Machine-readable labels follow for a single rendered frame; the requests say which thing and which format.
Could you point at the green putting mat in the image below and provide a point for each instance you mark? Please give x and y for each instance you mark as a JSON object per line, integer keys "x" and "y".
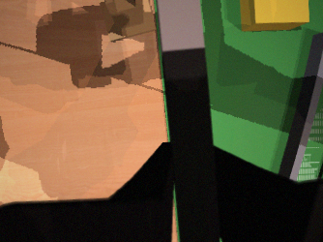
{"x": 255, "y": 79}

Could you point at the yellow box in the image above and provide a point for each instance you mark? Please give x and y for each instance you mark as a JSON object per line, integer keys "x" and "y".
{"x": 260, "y": 15}

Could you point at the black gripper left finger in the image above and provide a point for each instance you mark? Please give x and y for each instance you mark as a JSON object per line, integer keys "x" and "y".
{"x": 140, "y": 211}

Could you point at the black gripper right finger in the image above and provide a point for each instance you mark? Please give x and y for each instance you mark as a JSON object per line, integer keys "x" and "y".
{"x": 257, "y": 205}

